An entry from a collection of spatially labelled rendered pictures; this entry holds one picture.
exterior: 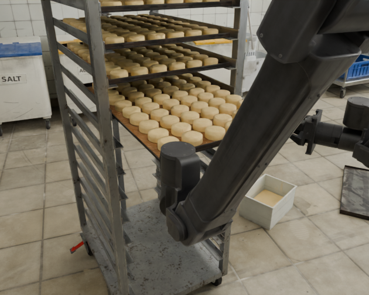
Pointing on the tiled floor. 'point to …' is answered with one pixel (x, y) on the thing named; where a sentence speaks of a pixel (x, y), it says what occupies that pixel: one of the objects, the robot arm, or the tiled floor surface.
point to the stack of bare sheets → (361, 194)
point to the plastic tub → (267, 201)
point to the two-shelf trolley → (355, 82)
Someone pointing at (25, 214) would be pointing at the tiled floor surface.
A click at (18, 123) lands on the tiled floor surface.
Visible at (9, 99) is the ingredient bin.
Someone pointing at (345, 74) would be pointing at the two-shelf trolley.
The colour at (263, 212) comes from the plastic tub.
